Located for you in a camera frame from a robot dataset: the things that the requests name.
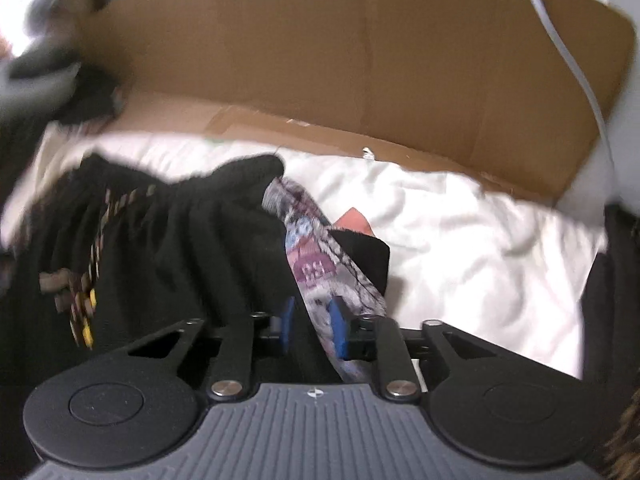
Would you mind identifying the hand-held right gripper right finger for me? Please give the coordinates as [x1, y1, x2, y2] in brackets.
[327, 296, 536, 403]

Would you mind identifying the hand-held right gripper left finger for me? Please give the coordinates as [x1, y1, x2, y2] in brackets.
[100, 296, 297, 403]

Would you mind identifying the black and floral garment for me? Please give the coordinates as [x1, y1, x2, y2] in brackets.
[0, 154, 392, 388]

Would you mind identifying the white printed bedsheet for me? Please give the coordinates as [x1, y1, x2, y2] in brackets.
[0, 125, 608, 381]

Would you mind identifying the dark grey garment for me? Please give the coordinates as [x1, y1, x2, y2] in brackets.
[0, 0, 83, 126]

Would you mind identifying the white cable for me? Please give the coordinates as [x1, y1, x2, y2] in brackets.
[512, 0, 618, 196]

